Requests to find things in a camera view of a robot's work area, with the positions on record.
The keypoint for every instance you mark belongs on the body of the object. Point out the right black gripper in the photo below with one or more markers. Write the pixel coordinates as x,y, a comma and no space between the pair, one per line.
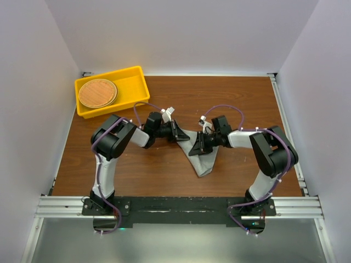
197,149

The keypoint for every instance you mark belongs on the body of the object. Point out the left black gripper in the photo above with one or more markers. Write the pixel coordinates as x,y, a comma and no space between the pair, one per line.
178,134

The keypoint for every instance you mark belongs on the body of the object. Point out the grey cloth napkin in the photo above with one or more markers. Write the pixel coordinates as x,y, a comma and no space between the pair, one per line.
202,164

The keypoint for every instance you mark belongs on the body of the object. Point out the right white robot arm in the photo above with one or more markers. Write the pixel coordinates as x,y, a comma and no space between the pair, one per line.
273,151

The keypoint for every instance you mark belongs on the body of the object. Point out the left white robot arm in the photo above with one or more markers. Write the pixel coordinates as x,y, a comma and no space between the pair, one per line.
110,140

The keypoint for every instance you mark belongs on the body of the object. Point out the yellow plastic bin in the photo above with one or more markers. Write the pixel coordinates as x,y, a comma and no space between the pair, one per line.
131,87

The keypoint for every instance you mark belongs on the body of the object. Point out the round woven coaster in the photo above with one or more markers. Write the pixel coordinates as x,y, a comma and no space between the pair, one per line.
97,93

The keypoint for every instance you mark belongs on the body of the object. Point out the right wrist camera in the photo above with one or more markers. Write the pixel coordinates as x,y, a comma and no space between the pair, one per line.
206,126

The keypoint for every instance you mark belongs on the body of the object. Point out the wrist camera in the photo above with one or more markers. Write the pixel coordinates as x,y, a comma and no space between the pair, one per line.
206,126
167,114

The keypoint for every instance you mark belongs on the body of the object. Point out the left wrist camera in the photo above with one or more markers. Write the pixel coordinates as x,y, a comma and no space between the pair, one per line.
167,114

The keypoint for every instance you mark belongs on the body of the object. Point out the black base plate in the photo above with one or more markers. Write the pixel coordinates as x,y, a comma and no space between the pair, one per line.
125,212

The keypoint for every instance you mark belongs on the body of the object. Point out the aluminium frame rail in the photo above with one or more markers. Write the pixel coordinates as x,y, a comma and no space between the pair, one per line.
60,233

